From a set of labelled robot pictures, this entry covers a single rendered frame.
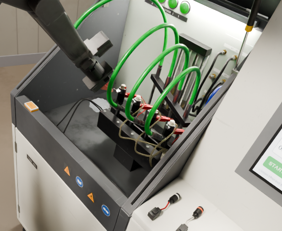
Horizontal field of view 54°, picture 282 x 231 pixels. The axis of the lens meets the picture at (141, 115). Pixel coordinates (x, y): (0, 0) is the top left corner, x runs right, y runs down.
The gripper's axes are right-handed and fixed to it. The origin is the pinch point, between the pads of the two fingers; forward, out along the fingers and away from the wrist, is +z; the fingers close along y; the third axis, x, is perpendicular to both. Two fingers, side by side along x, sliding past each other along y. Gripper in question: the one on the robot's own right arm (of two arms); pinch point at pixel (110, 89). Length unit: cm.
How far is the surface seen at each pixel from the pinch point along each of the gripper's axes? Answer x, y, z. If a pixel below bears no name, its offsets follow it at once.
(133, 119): -18.2, -0.8, -1.2
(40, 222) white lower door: 6, -68, 41
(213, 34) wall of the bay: -5.9, 41.9, 7.6
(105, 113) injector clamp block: 2.6, -7.7, 10.1
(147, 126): -26.7, 1.0, -5.3
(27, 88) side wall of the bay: 26.1, -24.6, -5.7
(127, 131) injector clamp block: -9.7, -5.6, 12.6
